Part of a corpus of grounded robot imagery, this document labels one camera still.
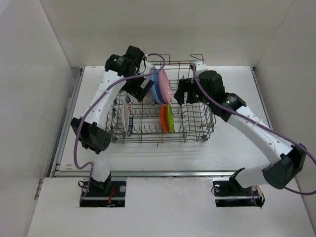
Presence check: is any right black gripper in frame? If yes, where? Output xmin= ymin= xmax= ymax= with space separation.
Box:
xmin=174 ymin=77 xmax=213 ymax=106

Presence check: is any white plate teal rim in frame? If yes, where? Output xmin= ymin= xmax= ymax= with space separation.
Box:
xmin=121 ymin=95 xmax=133 ymax=136

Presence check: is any grey wire dish rack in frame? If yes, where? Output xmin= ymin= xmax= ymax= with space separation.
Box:
xmin=105 ymin=53 xmax=217 ymax=144

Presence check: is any white plate floral pattern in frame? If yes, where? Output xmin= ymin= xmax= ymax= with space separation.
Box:
xmin=145 ymin=91 xmax=157 ymax=106

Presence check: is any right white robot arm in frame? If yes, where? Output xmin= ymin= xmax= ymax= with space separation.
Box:
xmin=174 ymin=70 xmax=306 ymax=195

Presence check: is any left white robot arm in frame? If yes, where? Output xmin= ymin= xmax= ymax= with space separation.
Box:
xmin=71 ymin=45 xmax=154 ymax=196

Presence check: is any blue plate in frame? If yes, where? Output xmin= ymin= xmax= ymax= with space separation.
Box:
xmin=150 ymin=73 xmax=164 ymax=104

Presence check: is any pink plate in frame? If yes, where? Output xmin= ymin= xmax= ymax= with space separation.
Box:
xmin=158 ymin=69 xmax=172 ymax=104

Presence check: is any green plate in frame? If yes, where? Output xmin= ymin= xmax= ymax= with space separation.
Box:
xmin=166 ymin=104 xmax=175 ymax=133

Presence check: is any orange plate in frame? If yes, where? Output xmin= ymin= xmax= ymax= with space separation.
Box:
xmin=160 ymin=104 xmax=169 ymax=133

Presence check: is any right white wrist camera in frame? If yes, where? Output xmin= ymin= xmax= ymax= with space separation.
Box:
xmin=190 ymin=61 xmax=208 ymax=75

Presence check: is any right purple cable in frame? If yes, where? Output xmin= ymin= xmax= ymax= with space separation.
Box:
xmin=191 ymin=64 xmax=316 ymax=207

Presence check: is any purple cable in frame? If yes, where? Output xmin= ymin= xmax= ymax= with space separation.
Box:
xmin=191 ymin=64 xmax=316 ymax=207
xmin=74 ymin=53 xmax=166 ymax=205

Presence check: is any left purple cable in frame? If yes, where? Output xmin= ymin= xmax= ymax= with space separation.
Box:
xmin=74 ymin=53 xmax=166 ymax=205

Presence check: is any front aluminium rail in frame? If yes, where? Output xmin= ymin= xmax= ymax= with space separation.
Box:
xmin=53 ymin=169 xmax=272 ymax=177

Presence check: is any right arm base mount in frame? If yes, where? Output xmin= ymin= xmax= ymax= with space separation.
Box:
xmin=211 ymin=177 xmax=266 ymax=208

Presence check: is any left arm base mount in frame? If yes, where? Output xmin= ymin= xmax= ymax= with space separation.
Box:
xmin=78 ymin=175 xmax=127 ymax=208

